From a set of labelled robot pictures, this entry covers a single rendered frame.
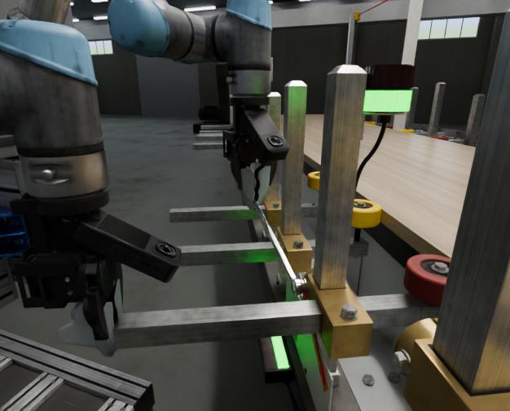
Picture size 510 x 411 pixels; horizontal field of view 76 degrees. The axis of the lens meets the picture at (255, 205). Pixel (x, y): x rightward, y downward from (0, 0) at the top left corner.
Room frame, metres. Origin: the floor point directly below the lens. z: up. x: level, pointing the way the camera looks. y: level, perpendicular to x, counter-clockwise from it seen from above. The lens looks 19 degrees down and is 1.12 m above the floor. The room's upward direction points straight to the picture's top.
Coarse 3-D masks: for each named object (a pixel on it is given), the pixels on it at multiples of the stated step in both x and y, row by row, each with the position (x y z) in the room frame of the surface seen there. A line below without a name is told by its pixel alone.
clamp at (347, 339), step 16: (336, 288) 0.38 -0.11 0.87; (320, 304) 0.35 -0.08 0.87; (336, 304) 0.35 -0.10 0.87; (336, 320) 0.32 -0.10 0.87; (368, 320) 0.32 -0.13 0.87; (320, 336) 0.35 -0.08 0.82; (336, 336) 0.31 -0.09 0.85; (352, 336) 0.31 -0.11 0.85; (368, 336) 0.31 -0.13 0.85; (336, 352) 0.31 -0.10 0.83; (352, 352) 0.31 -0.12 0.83; (368, 352) 0.31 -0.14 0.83
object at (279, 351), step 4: (280, 336) 0.49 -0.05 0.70; (272, 340) 0.48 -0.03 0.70; (276, 340) 0.48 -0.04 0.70; (280, 340) 0.48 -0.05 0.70; (276, 344) 0.47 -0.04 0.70; (280, 344) 0.47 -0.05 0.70; (276, 348) 0.46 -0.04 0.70; (280, 348) 0.46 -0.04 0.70; (276, 352) 0.45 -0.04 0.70; (280, 352) 0.45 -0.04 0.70; (284, 352) 0.45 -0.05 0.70; (276, 356) 0.44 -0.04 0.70; (280, 356) 0.44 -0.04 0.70; (284, 356) 0.44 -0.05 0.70; (280, 360) 0.43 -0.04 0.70; (284, 360) 0.43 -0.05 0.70; (280, 364) 0.42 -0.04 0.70; (284, 364) 0.42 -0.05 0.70; (280, 368) 0.41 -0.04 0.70
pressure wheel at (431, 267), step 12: (408, 264) 0.39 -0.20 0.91; (420, 264) 0.39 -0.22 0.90; (432, 264) 0.39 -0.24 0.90; (444, 264) 0.38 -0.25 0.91; (408, 276) 0.38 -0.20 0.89; (420, 276) 0.36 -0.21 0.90; (432, 276) 0.35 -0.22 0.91; (444, 276) 0.36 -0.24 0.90; (408, 288) 0.37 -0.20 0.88; (420, 288) 0.35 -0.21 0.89; (432, 288) 0.35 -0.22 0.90; (444, 288) 0.34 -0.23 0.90; (420, 300) 0.35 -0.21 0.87; (432, 300) 0.34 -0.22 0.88
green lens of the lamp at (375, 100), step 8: (368, 96) 0.39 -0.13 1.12; (376, 96) 0.38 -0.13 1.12; (384, 96) 0.38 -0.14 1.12; (392, 96) 0.38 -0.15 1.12; (400, 96) 0.38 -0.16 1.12; (408, 96) 0.38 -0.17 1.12; (368, 104) 0.39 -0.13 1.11; (376, 104) 0.38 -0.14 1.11; (384, 104) 0.38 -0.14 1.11; (392, 104) 0.38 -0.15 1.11; (400, 104) 0.38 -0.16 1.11; (408, 104) 0.39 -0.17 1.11
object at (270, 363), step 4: (264, 340) 0.48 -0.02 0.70; (268, 340) 0.48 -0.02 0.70; (264, 344) 0.47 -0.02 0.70; (268, 344) 0.47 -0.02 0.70; (264, 348) 0.46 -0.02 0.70; (268, 348) 0.46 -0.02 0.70; (272, 348) 0.46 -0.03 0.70; (264, 352) 0.45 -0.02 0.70; (268, 352) 0.45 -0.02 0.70; (272, 352) 0.45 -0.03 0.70; (264, 356) 0.44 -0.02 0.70; (268, 356) 0.44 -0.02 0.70; (272, 356) 0.44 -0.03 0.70; (268, 360) 0.43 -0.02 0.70; (272, 360) 0.43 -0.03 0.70; (268, 364) 0.42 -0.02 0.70; (272, 364) 0.42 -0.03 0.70; (268, 368) 0.41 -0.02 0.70; (272, 368) 0.41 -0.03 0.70; (276, 368) 0.41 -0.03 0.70
